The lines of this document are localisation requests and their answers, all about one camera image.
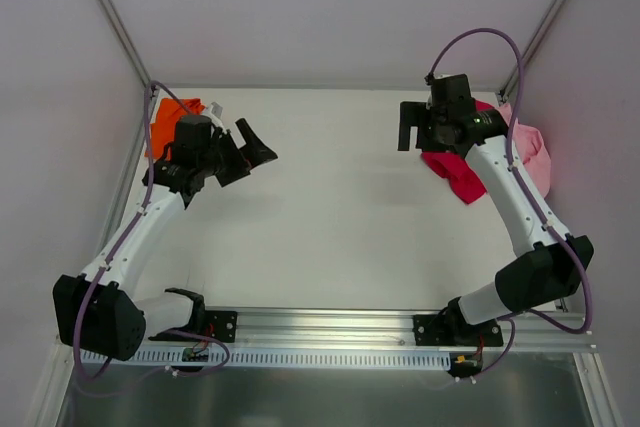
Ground light pink t shirt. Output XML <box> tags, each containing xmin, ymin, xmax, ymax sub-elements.
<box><xmin>513</xmin><ymin>121</ymin><xmax>552</xmax><ymax>198</ymax></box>

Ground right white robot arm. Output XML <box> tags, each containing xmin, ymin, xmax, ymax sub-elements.
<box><xmin>398</xmin><ymin>74</ymin><xmax>594</xmax><ymax>345</ymax></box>

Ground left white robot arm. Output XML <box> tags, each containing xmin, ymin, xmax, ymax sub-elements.
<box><xmin>53</xmin><ymin>115</ymin><xmax>278</xmax><ymax>361</ymax></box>

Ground magenta t shirt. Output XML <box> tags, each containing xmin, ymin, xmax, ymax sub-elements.
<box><xmin>419</xmin><ymin>99</ymin><xmax>496</xmax><ymax>205</ymax></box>

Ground orange t shirt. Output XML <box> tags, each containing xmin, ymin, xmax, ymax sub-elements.
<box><xmin>150</xmin><ymin>98</ymin><xmax>205</xmax><ymax>160</ymax></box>

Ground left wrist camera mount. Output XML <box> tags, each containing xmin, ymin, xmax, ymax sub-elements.
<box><xmin>201</xmin><ymin>102</ymin><xmax>226</xmax><ymax>130</ymax></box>

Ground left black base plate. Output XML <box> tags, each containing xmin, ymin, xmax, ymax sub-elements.
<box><xmin>200</xmin><ymin>309</ymin><xmax>238</xmax><ymax>343</ymax></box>

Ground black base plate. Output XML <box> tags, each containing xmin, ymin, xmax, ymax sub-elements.
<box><xmin>412</xmin><ymin>313</ymin><xmax>504</xmax><ymax>347</ymax></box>
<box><xmin>200</xmin><ymin>309</ymin><xmax>238</xmax><ymax>343</ymax></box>

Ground aluminium mounting rail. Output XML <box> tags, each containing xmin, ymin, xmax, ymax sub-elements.
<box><xmin>233</xmin><ymin>307</ymin><xmax>598</xmax><ymax>353</ymax></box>

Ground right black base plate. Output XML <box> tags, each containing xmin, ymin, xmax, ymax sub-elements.
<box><xmin>412</xmin><ymin>313</ymin><xmax>504</xmax><ymax>347</ymax></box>

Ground white slotted cable duct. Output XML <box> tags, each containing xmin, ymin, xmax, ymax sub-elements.
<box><xmin>127</xmin><ymin>346</ymin><xmax>451</xmax><ymax>371</ymax></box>

